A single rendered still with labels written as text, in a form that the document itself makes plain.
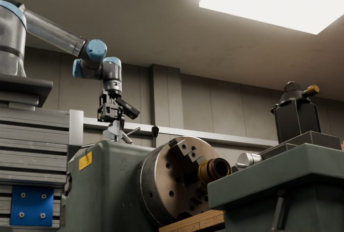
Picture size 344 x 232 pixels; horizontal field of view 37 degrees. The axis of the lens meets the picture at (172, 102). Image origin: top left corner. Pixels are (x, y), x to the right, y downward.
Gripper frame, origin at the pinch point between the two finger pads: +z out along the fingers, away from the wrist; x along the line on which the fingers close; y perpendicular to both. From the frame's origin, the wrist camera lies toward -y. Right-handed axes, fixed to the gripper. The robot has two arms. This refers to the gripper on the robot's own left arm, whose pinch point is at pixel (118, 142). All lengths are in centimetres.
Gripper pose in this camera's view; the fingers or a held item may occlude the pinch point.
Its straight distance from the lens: 197.6
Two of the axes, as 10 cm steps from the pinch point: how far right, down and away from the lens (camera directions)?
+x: 5.5, -3.7, -7.5
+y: -8.3, -1.8, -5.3
